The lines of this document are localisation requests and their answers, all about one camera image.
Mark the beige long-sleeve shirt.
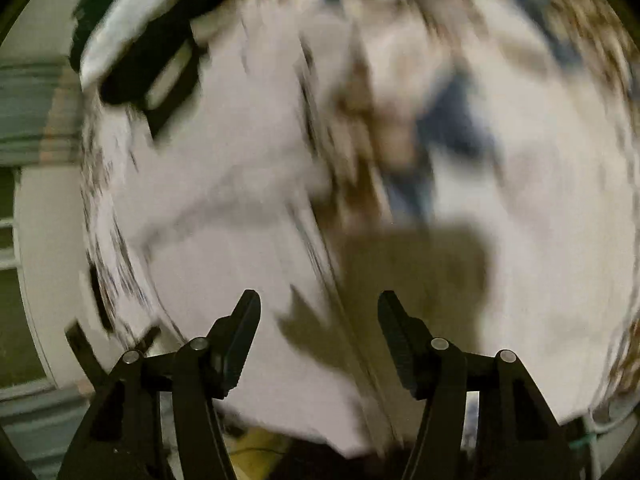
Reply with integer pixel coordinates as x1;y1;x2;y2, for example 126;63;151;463
82;1;395;456

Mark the floral bed quilt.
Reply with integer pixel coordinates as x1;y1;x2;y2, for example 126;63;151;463
79;0;640;426

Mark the black folded garment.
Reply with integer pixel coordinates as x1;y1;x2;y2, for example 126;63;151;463
70;0;228;136

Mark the white folded garment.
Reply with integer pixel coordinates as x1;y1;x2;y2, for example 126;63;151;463
79;0;178;91

